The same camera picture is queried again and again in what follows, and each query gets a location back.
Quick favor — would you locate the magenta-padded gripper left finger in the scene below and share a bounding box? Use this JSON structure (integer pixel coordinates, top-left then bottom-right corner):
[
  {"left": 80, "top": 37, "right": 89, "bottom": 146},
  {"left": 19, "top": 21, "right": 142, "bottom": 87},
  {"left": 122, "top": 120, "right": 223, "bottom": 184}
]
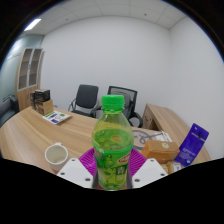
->
[{"left": 56, "top": 147, "right": 99, "bottom": 190}]

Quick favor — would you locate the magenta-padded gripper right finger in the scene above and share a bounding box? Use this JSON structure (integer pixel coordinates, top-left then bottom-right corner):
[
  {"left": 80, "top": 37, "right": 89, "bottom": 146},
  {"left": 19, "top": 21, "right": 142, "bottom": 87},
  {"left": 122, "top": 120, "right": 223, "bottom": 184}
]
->
[{"left": 125, "top": 147, "right": 168, "bottom": 190}]

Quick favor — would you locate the green drink bottle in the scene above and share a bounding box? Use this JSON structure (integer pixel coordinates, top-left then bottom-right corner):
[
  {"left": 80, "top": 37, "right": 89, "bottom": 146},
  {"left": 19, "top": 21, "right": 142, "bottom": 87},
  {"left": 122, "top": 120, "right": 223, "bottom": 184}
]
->
[{"left": 91, "top": 94, "right": 135, "bottom": 191}]

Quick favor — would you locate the brown cardboard box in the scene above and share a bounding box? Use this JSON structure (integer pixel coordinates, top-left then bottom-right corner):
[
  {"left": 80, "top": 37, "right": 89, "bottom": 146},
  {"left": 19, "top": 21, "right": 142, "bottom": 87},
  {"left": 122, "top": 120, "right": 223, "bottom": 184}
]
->
[{"left": 141, "top": 139, "right": 181, "bottom": 164}]

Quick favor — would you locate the white and brown ribbed cup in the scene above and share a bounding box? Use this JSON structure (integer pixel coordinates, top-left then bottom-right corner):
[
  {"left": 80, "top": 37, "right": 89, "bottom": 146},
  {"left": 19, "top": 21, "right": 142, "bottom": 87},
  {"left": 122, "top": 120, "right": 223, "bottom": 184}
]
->
[{"left": 44, "top": 142, "right": 69, "bottom": 174}]

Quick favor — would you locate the purple standing pouch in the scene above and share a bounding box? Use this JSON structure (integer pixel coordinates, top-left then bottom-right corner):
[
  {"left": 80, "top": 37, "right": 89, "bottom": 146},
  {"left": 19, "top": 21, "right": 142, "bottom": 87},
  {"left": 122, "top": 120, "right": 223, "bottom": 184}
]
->
[{"left": 173, "top": 122, "right": 210, "bottom": 168}]

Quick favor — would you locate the wooden side desk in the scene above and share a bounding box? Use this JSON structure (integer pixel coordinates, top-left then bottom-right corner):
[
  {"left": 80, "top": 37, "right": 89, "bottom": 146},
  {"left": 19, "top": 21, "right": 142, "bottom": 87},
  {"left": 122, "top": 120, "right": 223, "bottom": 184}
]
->
[{"left": 141, "top": 103, "right": 198, "bottom": 141}]

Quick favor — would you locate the white and green leaflet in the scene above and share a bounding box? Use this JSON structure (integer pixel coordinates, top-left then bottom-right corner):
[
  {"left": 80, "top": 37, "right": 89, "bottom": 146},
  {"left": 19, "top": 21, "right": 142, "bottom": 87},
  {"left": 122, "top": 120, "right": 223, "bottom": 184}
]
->
[{"left": 42, "top": 110, "right": 72, "bottom": 126}]

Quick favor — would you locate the dark grey office chair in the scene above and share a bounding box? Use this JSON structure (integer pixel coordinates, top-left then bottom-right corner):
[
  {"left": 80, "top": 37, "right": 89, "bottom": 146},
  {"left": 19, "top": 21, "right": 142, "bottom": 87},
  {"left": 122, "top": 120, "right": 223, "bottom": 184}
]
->
[{"left": 68, "top": 84, "right": 100, "bottom": 118}]

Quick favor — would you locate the black mesh office chair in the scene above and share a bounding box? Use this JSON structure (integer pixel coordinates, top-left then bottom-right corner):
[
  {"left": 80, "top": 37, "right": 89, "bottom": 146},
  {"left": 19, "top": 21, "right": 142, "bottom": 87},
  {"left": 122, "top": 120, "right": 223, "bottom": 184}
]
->
[{"left": 91, "top": 85, "right": 144, "bottom": 129}]

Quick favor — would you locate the stack of dark boxes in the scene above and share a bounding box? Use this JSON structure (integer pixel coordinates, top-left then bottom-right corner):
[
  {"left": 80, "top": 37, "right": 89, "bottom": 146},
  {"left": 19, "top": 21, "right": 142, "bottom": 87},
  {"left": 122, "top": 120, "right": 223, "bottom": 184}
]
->
[{"left": 29, "top": 88, "right": 55, "bottom": 116}]

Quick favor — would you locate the dark sofa chair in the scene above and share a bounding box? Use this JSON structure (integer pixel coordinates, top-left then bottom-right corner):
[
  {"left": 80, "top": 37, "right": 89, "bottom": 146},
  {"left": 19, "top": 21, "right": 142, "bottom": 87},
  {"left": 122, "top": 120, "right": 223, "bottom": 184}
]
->
[{"left": 0, "top": 94, "right": 19, "bottom": 128}]

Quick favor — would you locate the wooden shelf cabinet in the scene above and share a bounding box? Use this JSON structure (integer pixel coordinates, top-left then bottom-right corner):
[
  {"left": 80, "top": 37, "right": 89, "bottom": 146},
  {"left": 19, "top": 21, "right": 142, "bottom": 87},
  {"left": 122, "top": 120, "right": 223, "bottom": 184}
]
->
[{"left": 14, "top": 47, "right": 46, "bottom": 111}]

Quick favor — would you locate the long ceiling light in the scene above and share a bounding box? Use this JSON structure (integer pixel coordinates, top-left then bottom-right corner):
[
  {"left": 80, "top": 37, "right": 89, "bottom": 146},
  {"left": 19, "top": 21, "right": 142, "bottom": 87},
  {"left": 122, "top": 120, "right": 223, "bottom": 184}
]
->
[{"left": 23, "top": 18, "right": 43, "bottom": 32}]

